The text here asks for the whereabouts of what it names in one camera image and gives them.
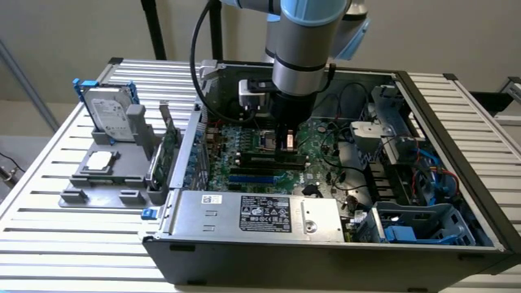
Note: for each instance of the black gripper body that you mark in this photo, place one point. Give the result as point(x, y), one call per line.
point(294, 107)

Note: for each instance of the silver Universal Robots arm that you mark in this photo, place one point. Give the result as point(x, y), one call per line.
point(301, 36)

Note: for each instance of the black RAM slot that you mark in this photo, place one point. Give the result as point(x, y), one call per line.
point(261, 157)
point(269, 166)

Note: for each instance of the blue expansion slot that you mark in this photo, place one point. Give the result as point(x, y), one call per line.
point(255, 180)

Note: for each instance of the CPU socket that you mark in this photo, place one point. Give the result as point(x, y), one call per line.
point(267, 138)

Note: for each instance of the green motherboard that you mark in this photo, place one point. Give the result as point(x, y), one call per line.
point(277, 158)

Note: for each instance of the open black PC case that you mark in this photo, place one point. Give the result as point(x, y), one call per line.
point(326, 183)

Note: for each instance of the grey case fan shroud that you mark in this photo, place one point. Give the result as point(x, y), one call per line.
point(367, 131)

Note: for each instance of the silver power supply unit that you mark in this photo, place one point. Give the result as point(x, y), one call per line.
point(257, 215)

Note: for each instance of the green graphics card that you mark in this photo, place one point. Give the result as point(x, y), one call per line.
point(165, 152)

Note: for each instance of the grey disk bay cage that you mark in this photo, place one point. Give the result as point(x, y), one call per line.
point(415, 219)

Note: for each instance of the blue plastic clip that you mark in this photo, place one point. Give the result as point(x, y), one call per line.
point(149, 213)

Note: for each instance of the grey parts rack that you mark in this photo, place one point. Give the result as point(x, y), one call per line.
point(118, 171)

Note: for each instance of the silver CPU chip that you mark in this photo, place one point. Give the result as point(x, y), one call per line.
point(98, 160)

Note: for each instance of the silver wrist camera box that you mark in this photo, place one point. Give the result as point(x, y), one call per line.
point(254, 91)

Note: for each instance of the blue plastic disk bracket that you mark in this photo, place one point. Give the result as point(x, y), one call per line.
point(402, 233)

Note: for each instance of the black vertical stand post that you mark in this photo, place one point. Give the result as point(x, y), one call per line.
point(154, 29)

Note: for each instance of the hard disk in blue bracket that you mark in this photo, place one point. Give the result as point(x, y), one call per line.
point(110, 113)

